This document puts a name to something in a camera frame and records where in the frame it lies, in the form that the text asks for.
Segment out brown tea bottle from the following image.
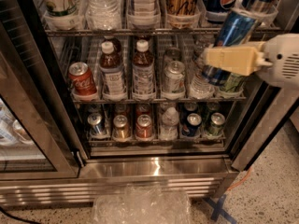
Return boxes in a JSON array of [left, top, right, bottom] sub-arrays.
[[132, 39, 155, 100], [100, 41, 126, 101]]

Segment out red can bottom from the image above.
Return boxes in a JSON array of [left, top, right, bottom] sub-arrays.
[[136, 115, 152, 138]]

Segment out stainless steel fridge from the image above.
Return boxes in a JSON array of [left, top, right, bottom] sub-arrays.
[[0, 0, 299, 207]]

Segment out green soda can front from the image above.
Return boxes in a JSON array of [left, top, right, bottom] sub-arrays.
[[220, 73, 247, 93]]

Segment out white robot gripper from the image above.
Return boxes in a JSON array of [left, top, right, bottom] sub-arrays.
[[203, 34, 299, 90]]

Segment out black cable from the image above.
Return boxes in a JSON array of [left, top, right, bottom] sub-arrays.
[[0, 204, 45, 224]]

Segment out clear water bottle middle shelf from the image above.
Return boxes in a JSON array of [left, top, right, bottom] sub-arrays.
[[189, 35, 214, 99]]

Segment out clear water bottle shelf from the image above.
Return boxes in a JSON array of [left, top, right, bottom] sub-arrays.
[[189, 35, 214, 99], [86, 0, 121, 30]]

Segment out glass fridge left door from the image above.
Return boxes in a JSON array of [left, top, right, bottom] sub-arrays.
[[0, 23, 78, 182]]

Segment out blue can bottom left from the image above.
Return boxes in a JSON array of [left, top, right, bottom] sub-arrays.
[[87, 113, 107, 135]]

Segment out clear water bottle top shelf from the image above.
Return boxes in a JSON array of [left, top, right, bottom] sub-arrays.
[[86, 0, 121, 30]]

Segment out clear water bottle bottom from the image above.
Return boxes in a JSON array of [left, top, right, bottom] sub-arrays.
[[160, 107, 179, 141]]

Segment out orange cable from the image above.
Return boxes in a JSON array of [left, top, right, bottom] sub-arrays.
[[226, 167, 254, 192]]

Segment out blue pepsi can bottom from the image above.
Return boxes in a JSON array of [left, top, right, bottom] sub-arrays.
[[181, 113, 202, 137]]

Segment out red coca cola can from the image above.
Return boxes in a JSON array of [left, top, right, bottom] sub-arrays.
[[68, 62, 97, 95]]

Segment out silver can rear middle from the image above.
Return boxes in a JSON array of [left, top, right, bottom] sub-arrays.
[[164, 47, 182, 66]]

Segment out brown tea bottle left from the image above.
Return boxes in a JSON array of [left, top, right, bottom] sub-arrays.
[[100, 41, 126, 101]]

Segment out brown tea bottle right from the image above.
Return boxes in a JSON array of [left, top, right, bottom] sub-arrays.
[[132, 39, 155, 100]]

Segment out gold can bottom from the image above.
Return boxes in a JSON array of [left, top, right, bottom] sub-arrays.
[[113, 115, 130, 139]]

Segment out silver diet coke can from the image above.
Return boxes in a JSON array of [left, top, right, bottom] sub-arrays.
[[163, 61, 185, 93]]

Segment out steel fridge right door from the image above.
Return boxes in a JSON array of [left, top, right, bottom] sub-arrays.
[[232, 89, 299, 171]]

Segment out clear plastic bag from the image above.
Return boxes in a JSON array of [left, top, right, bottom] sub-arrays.
[[91, 185, 191, 224]]

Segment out blue tape cross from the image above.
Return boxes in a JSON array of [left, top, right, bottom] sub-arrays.
[[204, 194, 237, 224]]

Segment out green can bottom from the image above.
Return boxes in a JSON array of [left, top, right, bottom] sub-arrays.
[[206, 112, 225, 136]]

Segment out white label bottle top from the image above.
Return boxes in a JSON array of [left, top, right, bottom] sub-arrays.
[[129, 0, 161, 17]]

